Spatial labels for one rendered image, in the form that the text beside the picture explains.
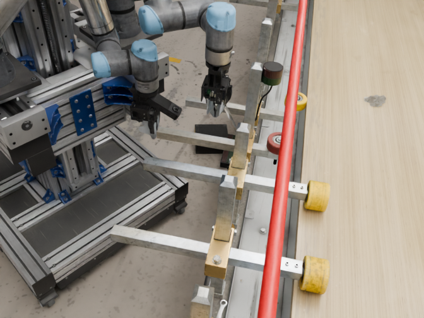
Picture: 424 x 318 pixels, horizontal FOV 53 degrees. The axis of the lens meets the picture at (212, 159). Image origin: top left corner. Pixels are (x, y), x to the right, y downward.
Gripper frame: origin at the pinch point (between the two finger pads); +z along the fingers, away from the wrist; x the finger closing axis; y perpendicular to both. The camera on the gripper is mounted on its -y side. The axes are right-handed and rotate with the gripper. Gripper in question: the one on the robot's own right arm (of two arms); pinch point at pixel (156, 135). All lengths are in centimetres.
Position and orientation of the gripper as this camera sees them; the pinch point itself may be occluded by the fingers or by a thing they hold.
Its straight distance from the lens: 150.7
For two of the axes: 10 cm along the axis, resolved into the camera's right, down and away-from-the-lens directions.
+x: -2.0, 6.8, -7.1
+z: -0.5, 7.2, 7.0
